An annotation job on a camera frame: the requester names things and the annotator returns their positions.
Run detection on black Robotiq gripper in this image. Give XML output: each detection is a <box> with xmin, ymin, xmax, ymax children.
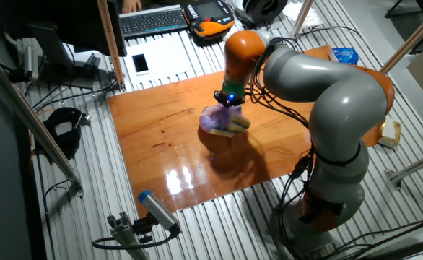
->
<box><xmin>213</xmin><ymin>90</ymin><xmax>247</xmax><ymax>108</ymax></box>

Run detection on purple plastic bag of sponges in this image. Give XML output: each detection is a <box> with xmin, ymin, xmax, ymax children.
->
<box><xmin>199</xmin><ymin>103</ymin><xmax>252</xmax><ymax>139</ymax></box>

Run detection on person's bare hand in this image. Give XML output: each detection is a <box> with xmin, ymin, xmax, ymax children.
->
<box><xmin>121</xmin><ymin>0</ymin><xmax>143</xmax><ymax>14</ymax></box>

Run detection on yellow green scrub sponge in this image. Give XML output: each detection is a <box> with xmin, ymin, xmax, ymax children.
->
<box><xmin>209</xmin><ymin>126</ymin><xmax>236</xmax><ymax>139</ymax></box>
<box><xmin>225</xmin><ymin>114</ymin><xmax>252</xmax><ymax>133</ymax></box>

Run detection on brown wooden board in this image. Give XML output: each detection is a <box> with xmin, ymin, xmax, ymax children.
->
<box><xmin>106</xmin><ymin>44</ymin><xmax>383</xmax><ymax>218</ymax></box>

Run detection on white paper sheets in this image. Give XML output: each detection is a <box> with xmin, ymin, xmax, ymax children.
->
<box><xmin>123</xmin><ymin>33</ymin><xmax>195</xmax><ymax>90</ymax></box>

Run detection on orange black teach pendant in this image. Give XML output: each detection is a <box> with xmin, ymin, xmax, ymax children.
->
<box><xmin>183</xmin><ymin>0</ymin><xmax>235</xmax><ymax>38</ymax></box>

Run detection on black round spool device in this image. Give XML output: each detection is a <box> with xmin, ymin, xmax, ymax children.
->
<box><xmin>241</xmin><ymin>0</ymin><xmax>289</xmax><ymax>27</ymax></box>

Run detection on white smartphone with dark screen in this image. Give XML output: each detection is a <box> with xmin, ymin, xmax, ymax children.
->
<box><xmin>131</xmin><ymin>53</ymin><xmax>151</xmax><ymax>77</ymax></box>

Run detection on black computer keyboard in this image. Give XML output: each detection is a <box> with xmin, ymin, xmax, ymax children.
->
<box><xmin>118</xmin><ymin>4</ymin><xmax>190</xmax><ymax>40</ymax></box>

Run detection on white crumpled paper towel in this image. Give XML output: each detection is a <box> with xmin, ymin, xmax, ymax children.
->
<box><xmin>281</xmin><ymin>1</ymin><xmax>320</xmax><ymax>30</ymax></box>

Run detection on blue snack packet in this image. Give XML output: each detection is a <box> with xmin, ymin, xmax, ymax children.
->
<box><xmin>331</xmin><ymin>47</ymin><xmax>360</xmax><ymax>66</ymax></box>

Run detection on yellow white cardboard box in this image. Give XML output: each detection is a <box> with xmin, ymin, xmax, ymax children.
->
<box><xmin>377</xmin><ymin>118</ymin><xmax>403</xmax><ymax>150</ymax></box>

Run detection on black curved headset object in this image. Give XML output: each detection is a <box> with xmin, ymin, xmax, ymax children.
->
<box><xmin>41</xmin><ymin>106</ymin><xmax>91</xmax><ymax>161</ymax></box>

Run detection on black computer monitor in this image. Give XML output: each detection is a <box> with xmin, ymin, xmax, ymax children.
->
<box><xmin>1</xmin><ymin>0</ymin><xmax>128</xmax><ymax>59</ymax></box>

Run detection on black cable bundle along arm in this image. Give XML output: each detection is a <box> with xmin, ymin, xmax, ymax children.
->
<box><xmin>249</xmin><ymin>36</ymin><xmax>342</xmax><ymax>260</ymax></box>

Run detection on aluminium frame post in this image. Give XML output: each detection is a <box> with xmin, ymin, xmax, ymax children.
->
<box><xmin>378</xmin><ymin>2</ymin><xmax>423</xmax><ymax>74</ymax></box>
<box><xmin>288</xmin><ymin>0</ymin><xmax>314</xmax><ymax>41</ymax></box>

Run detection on wood coloured frame post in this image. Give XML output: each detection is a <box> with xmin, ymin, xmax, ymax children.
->
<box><xmin>96</xmin><ymin>0</ymin><xmax>126</xmax><ymax>92</ymax></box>

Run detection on silver camera with blue cap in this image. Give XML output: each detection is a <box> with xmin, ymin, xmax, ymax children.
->
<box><xmin>137</xmin><ymin>189</ymin><xmax>182</xmax><ymax>235</ymax></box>

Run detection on grey aluminium profile mount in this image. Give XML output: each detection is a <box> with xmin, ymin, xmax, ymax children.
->
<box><xmin>106</xmin><ymin>211</ymin><xmax>150</xmax><ymax>260</ymax></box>

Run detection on black camera cable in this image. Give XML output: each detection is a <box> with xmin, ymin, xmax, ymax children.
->
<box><xmin>91</xmin><ymin>225</ymin><xmax>178</xmax><ymax>251</ymax></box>

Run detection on short aluminium frame bar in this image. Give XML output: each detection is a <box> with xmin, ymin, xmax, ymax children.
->
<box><xmin>383</xmin><ymin>147</ymin><xmax>423</xmax><ymax>191</ymax></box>

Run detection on long aluminium frame bar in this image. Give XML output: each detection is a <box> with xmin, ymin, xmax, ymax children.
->
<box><xmin>0</xmin><ymin>50</ymin><xmax>85</xmax><ymax>198</ymax></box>

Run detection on small silver cylinder camera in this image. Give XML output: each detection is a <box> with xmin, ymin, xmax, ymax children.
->
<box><xmin>22</xmin><ymin>45</ymin><xmax>40</xmax><ymax>83</ymax></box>

